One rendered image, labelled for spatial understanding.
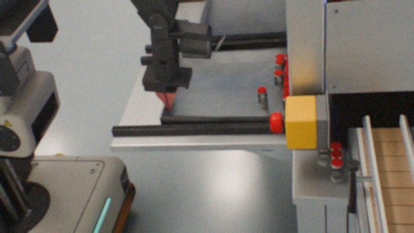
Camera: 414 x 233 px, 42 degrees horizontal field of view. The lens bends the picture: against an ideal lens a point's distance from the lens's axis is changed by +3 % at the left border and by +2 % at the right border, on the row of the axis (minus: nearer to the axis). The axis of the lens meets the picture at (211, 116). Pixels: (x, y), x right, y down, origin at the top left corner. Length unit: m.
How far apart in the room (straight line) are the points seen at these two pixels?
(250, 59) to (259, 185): 0.98
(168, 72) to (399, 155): 0.49
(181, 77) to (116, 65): 2.02
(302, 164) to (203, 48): 0.31
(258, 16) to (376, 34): 0.66
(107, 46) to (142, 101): 2.08
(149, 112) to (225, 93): 0.19
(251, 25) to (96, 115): 1.46
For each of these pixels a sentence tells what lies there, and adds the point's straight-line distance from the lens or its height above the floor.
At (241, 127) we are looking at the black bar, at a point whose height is 0.90.
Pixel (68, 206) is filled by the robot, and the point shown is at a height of 0.28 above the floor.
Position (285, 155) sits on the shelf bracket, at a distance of 1.29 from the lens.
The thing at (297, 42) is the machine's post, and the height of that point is 1.13.
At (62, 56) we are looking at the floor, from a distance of 3.40.
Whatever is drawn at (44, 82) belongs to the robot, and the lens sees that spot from 1.65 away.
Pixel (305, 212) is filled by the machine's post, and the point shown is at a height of 0.68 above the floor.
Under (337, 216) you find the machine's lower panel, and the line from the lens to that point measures 1.27.
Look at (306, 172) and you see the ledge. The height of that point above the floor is 0.88.
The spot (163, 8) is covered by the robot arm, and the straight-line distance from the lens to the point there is 1.05.
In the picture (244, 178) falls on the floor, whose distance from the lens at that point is 2.29.
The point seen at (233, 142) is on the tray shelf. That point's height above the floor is 0.88.
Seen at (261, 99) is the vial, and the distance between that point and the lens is 1.20.
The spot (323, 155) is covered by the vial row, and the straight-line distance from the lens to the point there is 1.06.
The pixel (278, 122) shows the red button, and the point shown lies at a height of 1.01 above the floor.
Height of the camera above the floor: 1.64
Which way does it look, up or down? 39 degrees down
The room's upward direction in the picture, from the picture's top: 10 degrees counter-clockwise
